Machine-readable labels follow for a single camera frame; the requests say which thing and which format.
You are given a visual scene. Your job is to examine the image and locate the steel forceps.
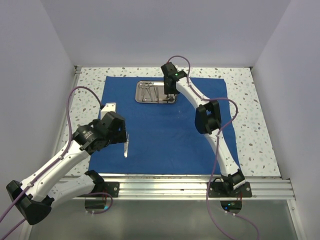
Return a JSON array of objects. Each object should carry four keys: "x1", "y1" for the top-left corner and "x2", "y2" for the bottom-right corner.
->
[{"x1": 124, "y1": 133, "x2": 130, "y2": 158}]

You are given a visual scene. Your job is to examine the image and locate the steel instrument tray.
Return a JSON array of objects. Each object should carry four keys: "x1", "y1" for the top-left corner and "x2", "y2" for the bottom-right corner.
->
[{"x1": 135, "y1": 80, "x2": 178, "y2": 104}]

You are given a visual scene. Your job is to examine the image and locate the blue surgical cloth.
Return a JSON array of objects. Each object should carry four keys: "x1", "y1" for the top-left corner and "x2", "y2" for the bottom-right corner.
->
[{"x1": 88, "y1": 75, "x2": 242, "y2": 175}]

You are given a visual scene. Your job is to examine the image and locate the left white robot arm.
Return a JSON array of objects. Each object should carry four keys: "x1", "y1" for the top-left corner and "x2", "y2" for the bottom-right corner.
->
[{"x1": 6, "y1": 111, "x2": 127, "y2": 225}]

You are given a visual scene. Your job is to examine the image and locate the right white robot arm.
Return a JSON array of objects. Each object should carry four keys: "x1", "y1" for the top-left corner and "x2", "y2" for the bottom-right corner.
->
[{"x1": 161, "y1": 61, "x2": 246, "y2": 197}]

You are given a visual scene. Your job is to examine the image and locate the steel hemostat clamp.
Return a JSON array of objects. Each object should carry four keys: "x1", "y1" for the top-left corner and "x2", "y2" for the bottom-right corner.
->
[{"x1": 146, "y1": 87, "x2": 156, "y2": 102}]

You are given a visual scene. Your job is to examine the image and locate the steel scissors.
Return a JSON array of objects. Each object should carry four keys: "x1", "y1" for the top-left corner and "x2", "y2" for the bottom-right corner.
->
[{"x1": 139, "y1": 82, "x2": 151, "y2": 102}]

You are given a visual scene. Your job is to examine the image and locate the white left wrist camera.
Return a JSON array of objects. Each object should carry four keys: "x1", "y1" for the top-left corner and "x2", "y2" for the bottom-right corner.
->
[{"x1": 100, "y1": 102, "x2": 117, "y2": 119}]

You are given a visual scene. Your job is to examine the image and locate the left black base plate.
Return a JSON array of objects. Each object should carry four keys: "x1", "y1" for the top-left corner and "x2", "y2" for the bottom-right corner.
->
[{"x1": 72, "y1": 181, "x2": 120, "y2": 198}]

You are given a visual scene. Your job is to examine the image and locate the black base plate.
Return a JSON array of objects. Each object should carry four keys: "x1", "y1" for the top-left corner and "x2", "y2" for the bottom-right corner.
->
[
  {"x1": 72, "y1": 181, "x2": 120, "y2": 198},
  {"x1": 207, "y1": 177, "x2": 253, "y2": 198}
]

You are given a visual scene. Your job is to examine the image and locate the aluminium mounting rail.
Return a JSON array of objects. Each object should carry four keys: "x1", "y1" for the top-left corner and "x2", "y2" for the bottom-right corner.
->
[{"x1": 101, "y1": 173, "x2": 295, "y2": 200}]

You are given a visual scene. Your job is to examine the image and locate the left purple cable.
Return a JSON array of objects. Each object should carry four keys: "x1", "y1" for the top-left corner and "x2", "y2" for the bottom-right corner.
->
[{"x1": 0, "y1": 86, "x2": 113, "y2": 237}]

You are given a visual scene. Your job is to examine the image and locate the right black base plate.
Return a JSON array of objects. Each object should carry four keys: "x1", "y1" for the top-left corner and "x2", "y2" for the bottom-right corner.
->
[{"x1": 207, "y1": 177, "x2": 253, "y2": 198}]

